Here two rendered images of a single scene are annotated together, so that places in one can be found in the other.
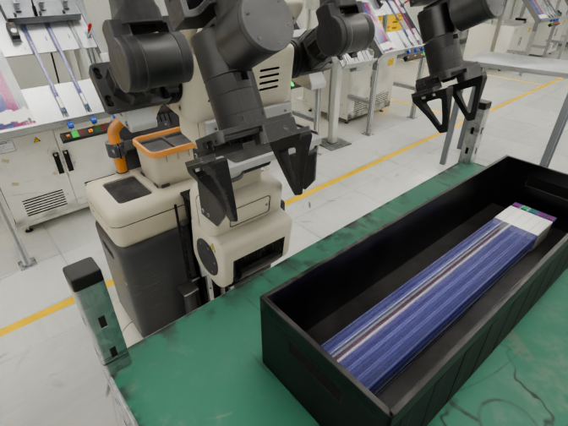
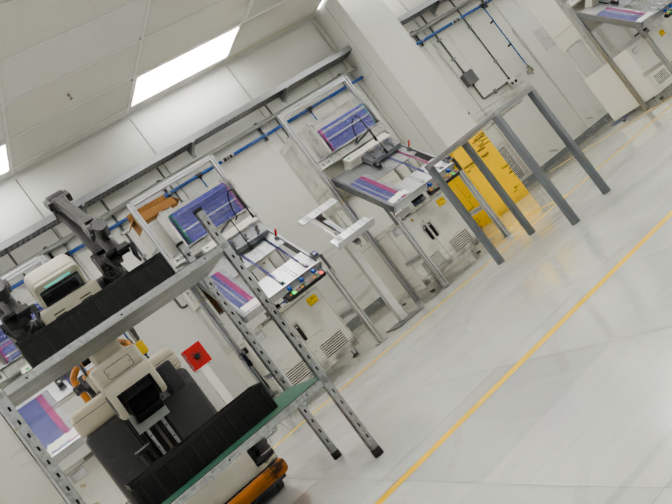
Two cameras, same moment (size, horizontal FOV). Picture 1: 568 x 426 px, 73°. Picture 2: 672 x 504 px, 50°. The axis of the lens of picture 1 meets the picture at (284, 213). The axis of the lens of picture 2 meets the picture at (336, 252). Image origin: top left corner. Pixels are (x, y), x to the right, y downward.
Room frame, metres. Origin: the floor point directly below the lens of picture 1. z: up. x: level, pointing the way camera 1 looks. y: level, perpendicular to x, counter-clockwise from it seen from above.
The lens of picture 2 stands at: (-1.87, -1.69, 0.64)
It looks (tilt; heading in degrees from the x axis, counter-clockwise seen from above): 1 degrees up; 15
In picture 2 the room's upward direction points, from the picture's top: 37 degrees counter-clockwise
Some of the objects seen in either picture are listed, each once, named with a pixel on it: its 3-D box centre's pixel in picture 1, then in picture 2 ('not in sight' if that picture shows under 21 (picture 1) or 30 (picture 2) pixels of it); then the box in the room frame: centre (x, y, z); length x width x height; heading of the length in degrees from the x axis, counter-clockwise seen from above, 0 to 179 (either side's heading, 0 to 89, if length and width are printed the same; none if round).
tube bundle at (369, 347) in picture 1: (457, 279); not in sight; (0.41, -0.25, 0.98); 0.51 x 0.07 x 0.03; 130
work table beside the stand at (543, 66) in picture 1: (508, 117); (514, 178); (2.81, -1.67, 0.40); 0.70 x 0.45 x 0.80; 51
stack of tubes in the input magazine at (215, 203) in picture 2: not in sight; (206, 214); (3.21, 0.28, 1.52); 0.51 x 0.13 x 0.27; 131
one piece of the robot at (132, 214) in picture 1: (194, 232); (147, 419); (1.08, 0.31, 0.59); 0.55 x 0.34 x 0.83; 130
